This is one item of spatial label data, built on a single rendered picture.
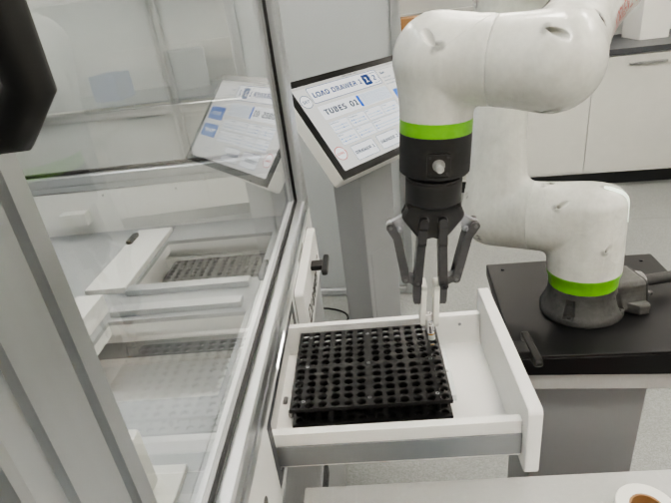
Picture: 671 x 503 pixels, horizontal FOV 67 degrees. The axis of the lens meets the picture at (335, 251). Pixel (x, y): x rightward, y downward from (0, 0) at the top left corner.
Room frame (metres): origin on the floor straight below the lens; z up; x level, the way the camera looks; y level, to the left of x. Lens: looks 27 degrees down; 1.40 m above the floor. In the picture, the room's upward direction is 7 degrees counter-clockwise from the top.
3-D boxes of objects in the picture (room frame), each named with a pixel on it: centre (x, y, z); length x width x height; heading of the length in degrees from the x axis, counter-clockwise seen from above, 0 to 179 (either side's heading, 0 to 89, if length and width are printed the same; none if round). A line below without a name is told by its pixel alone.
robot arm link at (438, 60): (0.64, -0.16, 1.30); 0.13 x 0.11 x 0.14; 55
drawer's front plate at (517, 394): (0.59, -0.23, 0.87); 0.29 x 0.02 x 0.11; 175
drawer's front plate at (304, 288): (0.93, 0.06, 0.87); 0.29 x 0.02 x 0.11; 175
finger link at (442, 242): (0.65, -0.15, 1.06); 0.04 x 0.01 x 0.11; 173
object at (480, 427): (0.61, -0.02, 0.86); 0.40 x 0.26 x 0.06; 85
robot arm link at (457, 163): (0.64, -0.14, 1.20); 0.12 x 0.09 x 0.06; 173
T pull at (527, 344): (0.59, -0.25, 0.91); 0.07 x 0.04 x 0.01; 175
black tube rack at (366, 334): (0.61, -0.03, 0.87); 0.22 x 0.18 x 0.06; 85
